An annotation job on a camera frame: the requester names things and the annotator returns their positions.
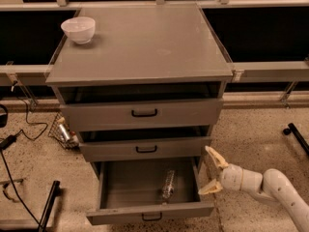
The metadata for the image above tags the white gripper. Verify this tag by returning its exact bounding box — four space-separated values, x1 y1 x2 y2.
198 146 243 195

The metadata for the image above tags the clear plastic water bottle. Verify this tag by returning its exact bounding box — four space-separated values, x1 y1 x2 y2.
162 170 176 200

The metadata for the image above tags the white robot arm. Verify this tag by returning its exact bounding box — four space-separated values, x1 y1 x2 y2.
199 146 309 232

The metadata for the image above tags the grey bottom drawer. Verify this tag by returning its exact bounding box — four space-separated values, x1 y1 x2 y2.
87 158 213 225

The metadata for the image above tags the grey drawer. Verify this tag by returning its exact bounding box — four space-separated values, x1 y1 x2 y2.
61 99 223 131
87 158 213 225
80 136 211 162

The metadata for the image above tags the grey drawer cabinet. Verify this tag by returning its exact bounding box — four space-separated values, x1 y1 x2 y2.
44 2 235 166

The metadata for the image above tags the grey middle drawer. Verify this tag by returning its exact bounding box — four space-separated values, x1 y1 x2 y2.
80 136 211 162

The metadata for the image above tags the grey top drawer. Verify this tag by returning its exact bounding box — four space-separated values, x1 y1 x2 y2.
61 99 223 131

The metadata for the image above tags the black stand leg right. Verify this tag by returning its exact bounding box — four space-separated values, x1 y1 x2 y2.
283 123 309 157

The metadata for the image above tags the black stand leg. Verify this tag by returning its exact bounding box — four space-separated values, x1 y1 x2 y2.
38 181 60 232
283 123 309 157

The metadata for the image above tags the metal can in basket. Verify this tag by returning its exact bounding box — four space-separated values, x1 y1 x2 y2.
58 117 71 142

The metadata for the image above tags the black stand leg left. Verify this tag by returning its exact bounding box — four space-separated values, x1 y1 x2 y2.
38 181 60 232

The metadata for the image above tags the white bowl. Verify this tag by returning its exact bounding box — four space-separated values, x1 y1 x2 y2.
61 16 96 44

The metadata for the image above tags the black power adapter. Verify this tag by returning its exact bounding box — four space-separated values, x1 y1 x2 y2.
0 135 16 150

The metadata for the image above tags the wire basket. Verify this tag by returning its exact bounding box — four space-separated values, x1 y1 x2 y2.
48 112 79 150

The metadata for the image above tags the black power cable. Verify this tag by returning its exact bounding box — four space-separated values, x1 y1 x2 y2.
0 80 49 225

